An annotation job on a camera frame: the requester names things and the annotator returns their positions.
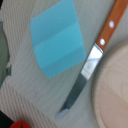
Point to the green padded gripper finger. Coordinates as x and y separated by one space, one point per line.
4 55

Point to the red tomato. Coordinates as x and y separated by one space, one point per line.
20 124

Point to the round wooden plate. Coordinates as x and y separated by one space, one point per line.
110 89

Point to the knife with wooden handle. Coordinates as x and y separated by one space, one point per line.
94 55

